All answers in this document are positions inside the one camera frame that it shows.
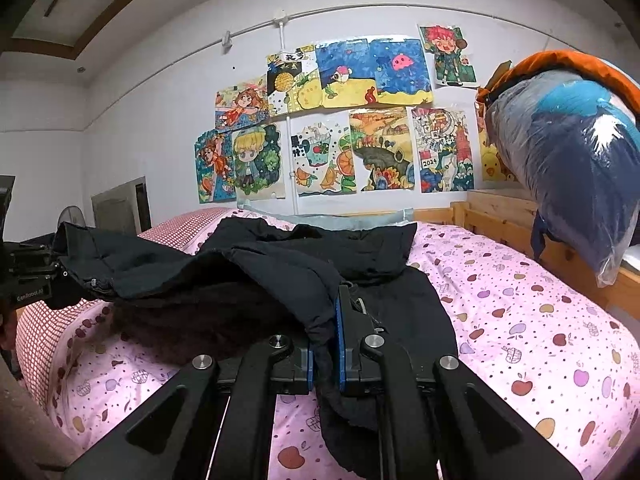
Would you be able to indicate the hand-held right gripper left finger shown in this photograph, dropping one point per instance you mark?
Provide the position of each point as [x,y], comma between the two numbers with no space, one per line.
[280,375]

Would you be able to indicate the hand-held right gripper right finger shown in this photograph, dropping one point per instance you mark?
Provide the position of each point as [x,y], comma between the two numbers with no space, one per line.
[342,330]

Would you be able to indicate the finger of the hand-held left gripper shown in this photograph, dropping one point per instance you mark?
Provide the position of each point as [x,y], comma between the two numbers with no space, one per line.
[61,267]
[65,297]

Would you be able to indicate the black padded jacket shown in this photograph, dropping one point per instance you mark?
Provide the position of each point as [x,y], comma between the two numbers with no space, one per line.
[275,260]

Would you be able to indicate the person's left hand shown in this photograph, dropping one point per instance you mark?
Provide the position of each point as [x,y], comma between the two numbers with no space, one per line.
[6,330]

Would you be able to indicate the standing electric fan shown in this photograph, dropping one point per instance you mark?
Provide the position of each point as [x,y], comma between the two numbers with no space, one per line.
[72,217]

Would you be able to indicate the light blue cloth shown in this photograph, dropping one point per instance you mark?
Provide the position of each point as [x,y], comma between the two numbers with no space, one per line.
[320,220]

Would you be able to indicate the red checkered blanket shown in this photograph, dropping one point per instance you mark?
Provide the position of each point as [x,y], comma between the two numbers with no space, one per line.
[180,225]

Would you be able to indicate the pink apple print bedsheet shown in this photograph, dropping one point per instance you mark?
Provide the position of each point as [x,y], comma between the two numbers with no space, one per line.
[500,310]

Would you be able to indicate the orange fruits drawing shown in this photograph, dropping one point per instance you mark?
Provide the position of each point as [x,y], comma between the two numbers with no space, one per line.
[322,157]

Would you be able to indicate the swimming girl drawing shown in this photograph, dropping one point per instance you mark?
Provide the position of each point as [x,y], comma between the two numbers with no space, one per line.
[215,167]

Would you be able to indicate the colourful landscape drawing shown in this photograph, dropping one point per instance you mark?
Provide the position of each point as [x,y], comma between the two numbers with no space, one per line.
[380,150]

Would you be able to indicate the blond character drawing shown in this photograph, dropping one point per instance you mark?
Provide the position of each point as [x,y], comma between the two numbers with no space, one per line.
[257,162]

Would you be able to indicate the red city drawing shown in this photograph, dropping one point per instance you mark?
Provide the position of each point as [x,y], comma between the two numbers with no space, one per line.
[440,150]

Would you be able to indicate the yellow bear drawing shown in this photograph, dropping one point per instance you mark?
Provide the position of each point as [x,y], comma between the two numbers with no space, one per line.
[492,167]

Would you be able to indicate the orange-haired girl drawing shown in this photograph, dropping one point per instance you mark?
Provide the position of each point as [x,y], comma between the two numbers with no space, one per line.
[242,105]

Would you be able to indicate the pineapple drawing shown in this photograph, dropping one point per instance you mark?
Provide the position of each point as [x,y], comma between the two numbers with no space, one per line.
[290,82]

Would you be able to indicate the blue sea fish drawing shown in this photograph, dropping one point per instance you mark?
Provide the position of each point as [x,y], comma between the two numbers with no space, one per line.
[345,72]

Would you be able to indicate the pink jellyfish drawing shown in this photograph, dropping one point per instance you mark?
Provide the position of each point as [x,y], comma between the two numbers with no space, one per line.
[400,67]

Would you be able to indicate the clear bag with blue bedding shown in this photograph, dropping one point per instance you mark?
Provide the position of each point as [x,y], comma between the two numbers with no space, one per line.
[565,170]

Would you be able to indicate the red-haired figure drawing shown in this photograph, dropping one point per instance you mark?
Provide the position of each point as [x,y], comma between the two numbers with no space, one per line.
[447,55]

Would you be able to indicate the orange cloth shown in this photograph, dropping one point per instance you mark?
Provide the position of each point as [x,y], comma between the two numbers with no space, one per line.
[560,60]

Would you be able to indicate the wooden bed frame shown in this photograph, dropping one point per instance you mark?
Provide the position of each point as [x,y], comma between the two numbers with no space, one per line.
[500,215]

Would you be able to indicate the colourful drawings on wall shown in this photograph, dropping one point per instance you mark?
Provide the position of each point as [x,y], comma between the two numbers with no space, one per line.
[226,40]

